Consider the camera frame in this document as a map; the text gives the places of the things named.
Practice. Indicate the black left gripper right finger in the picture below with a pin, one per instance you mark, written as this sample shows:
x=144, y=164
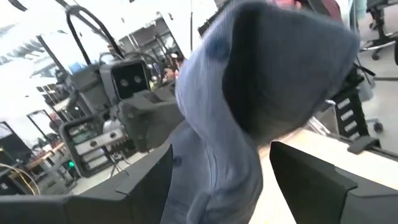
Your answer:
x=311, y=193

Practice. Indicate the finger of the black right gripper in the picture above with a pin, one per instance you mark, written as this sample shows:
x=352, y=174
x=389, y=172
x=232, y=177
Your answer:
x=149, y=121

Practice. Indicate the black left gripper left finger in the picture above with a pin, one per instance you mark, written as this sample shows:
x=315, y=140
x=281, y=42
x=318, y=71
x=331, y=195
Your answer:
x=130, y=205

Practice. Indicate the blue denim cap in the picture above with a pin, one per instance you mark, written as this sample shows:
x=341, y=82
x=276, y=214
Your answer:
x=217, y=109

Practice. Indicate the black office chair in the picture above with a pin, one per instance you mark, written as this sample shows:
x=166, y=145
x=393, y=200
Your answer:
x=381, y=18

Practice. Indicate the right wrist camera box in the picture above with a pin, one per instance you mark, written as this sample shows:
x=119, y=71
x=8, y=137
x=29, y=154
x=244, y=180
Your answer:
x=130, y=82

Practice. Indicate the black aluminium table frame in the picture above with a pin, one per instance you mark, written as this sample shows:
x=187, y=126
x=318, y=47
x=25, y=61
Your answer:
x=362, y=144

